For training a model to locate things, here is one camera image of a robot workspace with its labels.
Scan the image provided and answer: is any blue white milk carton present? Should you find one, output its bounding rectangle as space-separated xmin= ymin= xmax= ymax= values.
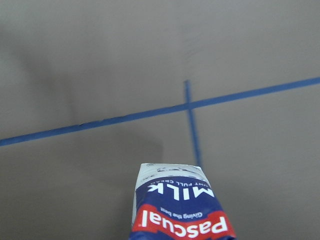
xmin=129 ymin=163 xmax=237 ymax=240

